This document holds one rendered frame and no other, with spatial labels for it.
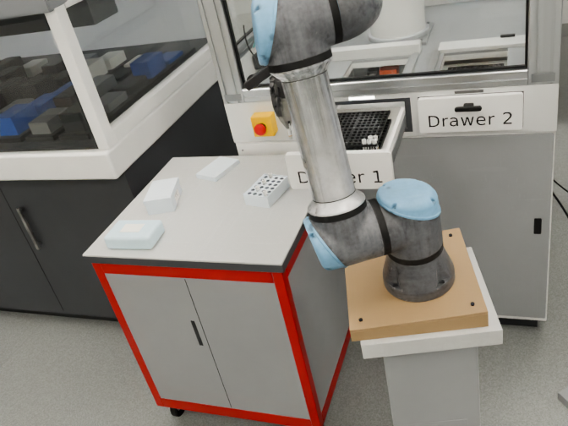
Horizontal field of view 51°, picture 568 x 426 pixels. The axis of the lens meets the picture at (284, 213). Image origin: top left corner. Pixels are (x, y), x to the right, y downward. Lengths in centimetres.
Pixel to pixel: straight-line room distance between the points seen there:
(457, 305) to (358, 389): 99
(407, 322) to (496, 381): 99
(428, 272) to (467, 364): 25
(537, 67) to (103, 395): 189
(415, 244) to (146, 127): 130
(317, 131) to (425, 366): 58
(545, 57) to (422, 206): 77
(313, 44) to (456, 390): 82
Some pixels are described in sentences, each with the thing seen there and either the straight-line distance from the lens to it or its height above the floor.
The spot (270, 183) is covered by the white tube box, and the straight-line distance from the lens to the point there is 179.
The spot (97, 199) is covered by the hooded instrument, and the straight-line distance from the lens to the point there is 228.
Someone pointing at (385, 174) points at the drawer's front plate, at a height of 86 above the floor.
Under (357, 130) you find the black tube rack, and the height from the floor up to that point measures 90.
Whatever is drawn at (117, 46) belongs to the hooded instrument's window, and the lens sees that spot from 217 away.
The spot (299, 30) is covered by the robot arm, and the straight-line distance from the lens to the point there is 104.
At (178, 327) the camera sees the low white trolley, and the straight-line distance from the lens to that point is 185.
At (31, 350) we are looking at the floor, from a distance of 289.
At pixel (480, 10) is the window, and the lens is 177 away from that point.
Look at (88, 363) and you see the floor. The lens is 266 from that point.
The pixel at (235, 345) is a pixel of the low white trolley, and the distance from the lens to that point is 180.
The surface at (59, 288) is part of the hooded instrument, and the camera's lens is 276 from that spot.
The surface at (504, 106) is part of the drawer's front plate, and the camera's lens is 182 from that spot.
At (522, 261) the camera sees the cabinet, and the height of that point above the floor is 33.
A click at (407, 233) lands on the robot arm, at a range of 117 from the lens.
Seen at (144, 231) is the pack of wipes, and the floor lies 80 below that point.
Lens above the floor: 165
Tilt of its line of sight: 32 degrees down
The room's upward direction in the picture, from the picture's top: 13 degrees counter-clockwise
